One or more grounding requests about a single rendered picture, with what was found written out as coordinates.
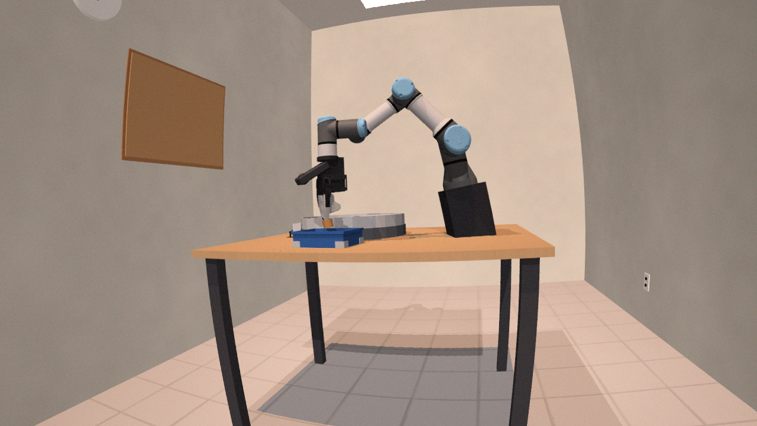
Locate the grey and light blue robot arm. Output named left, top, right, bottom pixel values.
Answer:
left=295, top=78, right=478, bottom=191

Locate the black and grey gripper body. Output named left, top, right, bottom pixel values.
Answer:
left=316, top=156, right=347, bottom=194

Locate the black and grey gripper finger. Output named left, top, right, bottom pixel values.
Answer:
left=316, top=190, right=323, bottom=220
left=322, top=182, right=341, bottom=220

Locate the blue plastic crate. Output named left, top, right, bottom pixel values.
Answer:
left=291, top=228, right=364, bottom=249

